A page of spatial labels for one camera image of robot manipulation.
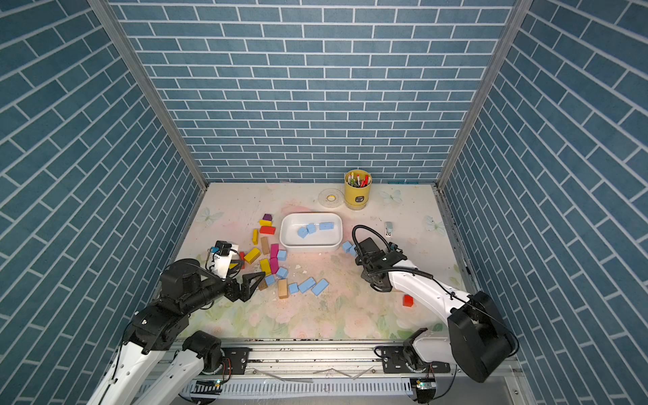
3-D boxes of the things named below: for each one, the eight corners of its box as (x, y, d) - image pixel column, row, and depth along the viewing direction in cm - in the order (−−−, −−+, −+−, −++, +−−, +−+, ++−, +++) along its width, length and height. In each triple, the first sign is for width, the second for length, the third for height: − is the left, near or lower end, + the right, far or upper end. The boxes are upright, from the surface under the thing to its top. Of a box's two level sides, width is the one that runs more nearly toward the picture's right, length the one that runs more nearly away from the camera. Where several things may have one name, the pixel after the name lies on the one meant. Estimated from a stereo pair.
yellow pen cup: (345, 212, 113) (346, 188, 101) (344, 192, 121) (346, 169, 109) (369, 212, 113) (373, 189, 101) (366, 192, 121) (370, 169, 109)
